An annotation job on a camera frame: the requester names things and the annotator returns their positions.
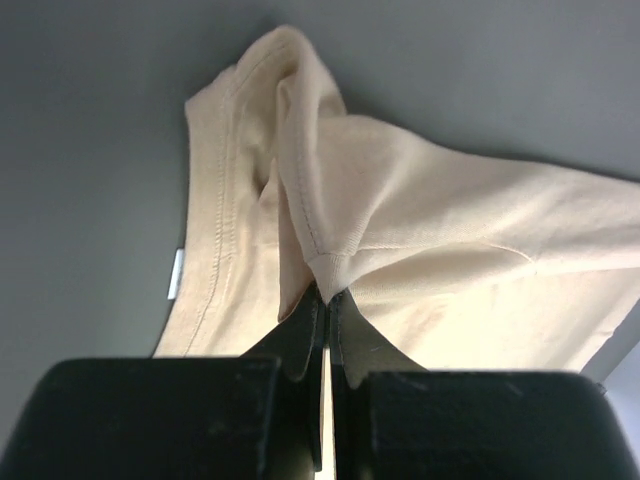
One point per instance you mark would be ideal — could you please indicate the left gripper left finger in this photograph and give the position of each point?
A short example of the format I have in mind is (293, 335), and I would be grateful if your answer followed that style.
(296, 424)

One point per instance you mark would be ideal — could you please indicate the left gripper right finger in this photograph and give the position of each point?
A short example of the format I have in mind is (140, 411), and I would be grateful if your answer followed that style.
(356, 349)

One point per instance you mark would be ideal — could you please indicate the beige t shirt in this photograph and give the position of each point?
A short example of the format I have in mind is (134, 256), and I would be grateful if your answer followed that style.
(461, 261)

